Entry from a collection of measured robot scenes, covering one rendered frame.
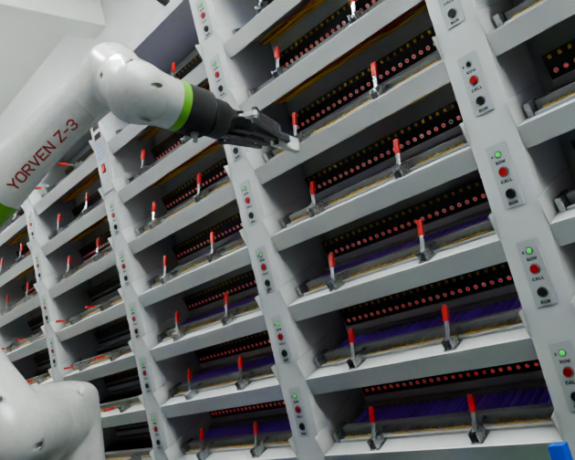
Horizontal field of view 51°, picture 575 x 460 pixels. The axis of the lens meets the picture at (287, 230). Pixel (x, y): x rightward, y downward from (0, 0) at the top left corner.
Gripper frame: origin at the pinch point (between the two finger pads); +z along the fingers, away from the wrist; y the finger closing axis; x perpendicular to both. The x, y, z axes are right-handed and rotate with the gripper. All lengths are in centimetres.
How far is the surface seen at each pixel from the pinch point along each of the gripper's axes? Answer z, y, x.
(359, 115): 17.4, 6.9, 8.5
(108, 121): 9, -100, 55
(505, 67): 22.0, 39.7, 4.5
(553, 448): 0, 44, -63
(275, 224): 22.6, -30.0, -5.1
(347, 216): 22.2, -4.5, -11.3
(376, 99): 16.8, 12.6, 9.5
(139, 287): 21, -100, -6
